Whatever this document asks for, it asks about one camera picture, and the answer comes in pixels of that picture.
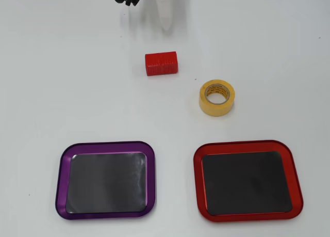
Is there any red metal tray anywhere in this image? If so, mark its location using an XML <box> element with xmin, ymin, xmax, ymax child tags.
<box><xmin>193</xmin><ymin>139</ymin><xmax>304</xmax><ymax>223</ymax></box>

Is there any purple metal tray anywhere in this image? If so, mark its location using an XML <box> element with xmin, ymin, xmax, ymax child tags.
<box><xmin>55</xmin><ymin>140</ymin><xmax>157</xmax><ymax>220</ymax></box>

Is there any yellow masking tape roll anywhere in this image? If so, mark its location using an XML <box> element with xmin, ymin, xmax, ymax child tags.
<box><xmin>199</xmin><ymin>79</ymin><xmax>236</xmax><ymax>117</ymax></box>

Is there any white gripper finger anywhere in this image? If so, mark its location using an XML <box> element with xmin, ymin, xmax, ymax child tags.
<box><xmin>151</xmin><ymin>0</ymin><xmax>174</xmax><ymax>33</ymax></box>

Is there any red studded block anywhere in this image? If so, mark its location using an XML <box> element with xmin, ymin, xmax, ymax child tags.
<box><xmin>144</xmin><ymin>51</ymin><xmax>179</xmax><ymax>76</ymax></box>

